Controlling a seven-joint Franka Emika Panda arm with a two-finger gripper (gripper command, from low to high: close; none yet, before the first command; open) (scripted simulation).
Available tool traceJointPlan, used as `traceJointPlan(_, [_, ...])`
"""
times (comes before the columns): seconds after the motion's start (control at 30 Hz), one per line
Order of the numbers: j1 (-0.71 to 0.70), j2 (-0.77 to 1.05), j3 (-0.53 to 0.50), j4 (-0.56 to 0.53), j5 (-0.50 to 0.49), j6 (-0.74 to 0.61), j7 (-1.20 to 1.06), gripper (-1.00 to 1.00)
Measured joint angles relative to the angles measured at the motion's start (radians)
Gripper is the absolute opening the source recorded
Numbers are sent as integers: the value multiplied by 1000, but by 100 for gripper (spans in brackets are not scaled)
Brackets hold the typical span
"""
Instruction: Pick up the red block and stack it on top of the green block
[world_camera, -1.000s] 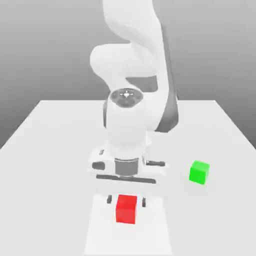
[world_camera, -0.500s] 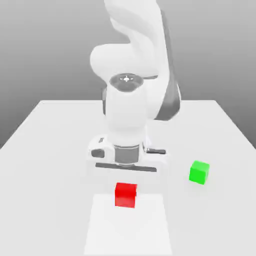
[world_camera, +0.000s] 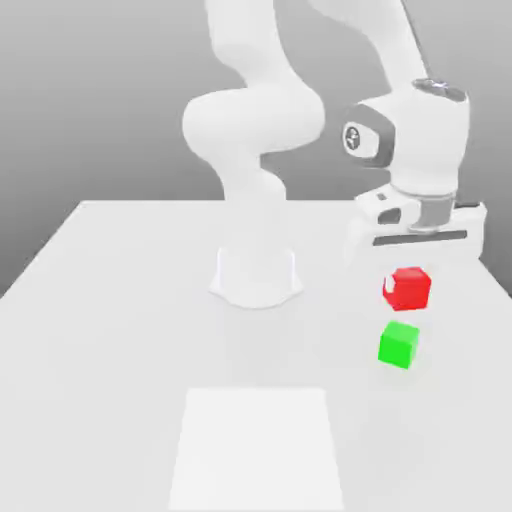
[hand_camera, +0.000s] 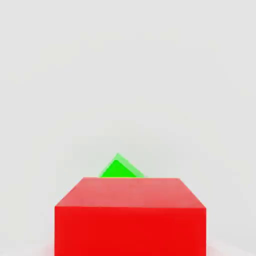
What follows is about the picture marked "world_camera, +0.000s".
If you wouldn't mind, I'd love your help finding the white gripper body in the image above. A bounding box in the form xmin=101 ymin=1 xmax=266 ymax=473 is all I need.
xmin=342 ymin=202 xmax=489 ymax=266

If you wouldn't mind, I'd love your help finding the small green cube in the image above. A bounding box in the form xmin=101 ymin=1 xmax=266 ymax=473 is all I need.
xmin=377 ymin=320 xmax=421 ymax=370

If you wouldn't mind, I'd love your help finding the small red cube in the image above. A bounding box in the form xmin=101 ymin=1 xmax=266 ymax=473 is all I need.
xmin=382 ymin=266 xmax=433 ymax=312

